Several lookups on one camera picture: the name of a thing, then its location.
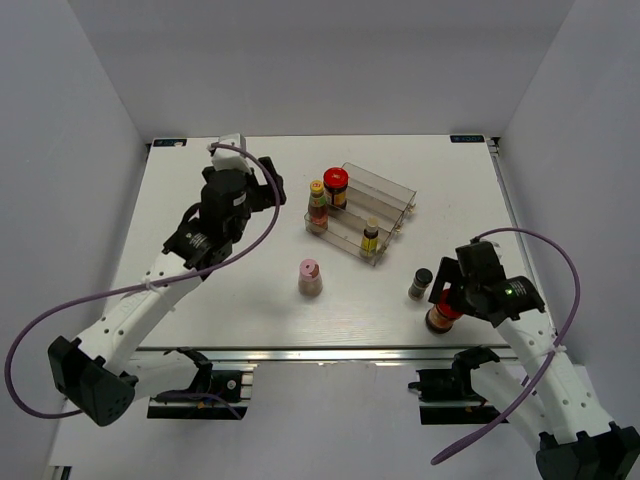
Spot red lid chili jar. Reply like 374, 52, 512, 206
425, 289, 463, 334

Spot small yellow label bottle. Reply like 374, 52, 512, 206
360, 216, 379, 258

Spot pink cap spice shaker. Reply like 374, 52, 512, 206
298, 259, 323, 297

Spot yellow cap sauce bottle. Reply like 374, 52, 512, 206
308, 180, 329, 232

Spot red lid dark sauce jar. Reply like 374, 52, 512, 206
323, 167, 349, 209

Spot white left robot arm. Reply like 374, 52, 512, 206
48, 134, 286, 427

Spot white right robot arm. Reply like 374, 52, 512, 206
425, 239, 639, 479

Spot black cap pepper shaker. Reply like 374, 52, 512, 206
408, 268, 433, 301

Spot left blue logo sticker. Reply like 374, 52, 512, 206
152, 138, 187, 148

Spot blue logo sticker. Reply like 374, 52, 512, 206
152, 138, 187, 148
449, 134, 486, 143

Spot clear tiered organizer rack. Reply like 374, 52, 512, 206
304, 162, 416, 266

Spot right blue logo sticker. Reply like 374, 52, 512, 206
449, 134, 486, 143

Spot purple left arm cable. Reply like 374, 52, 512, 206
4, 141, 281, 419

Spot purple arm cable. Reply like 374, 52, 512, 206
430, 227, 584, 466
4, 141, 281, 419

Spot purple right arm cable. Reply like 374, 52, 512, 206
430, 227, 584, 466

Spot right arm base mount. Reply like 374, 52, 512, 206
403, 345, 519, 426

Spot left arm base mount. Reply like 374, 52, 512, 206
147, 348, 253, 421

